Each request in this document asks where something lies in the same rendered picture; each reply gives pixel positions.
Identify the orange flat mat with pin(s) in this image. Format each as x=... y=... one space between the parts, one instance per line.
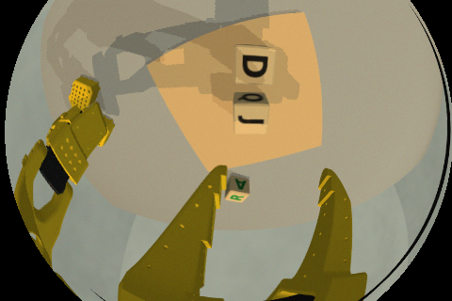
x=196 y=81

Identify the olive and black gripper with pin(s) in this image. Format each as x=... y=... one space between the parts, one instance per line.
x=173 y=269

